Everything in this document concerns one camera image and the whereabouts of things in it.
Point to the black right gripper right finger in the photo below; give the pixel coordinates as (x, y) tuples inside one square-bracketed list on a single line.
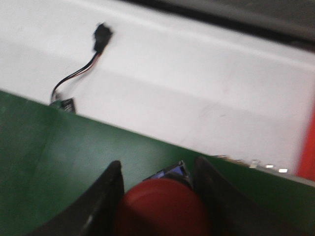
[(231, 213)]

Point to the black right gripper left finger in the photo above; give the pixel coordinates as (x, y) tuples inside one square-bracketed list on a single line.
[(93, 213)]

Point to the red mushroom push button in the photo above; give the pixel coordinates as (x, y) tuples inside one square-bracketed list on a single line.
[(164, 204)]

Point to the green conveyor belt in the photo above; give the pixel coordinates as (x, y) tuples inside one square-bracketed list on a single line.
[(49, 157)]

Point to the red plastic tray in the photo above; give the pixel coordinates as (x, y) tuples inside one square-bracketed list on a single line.
[(306, 167)]

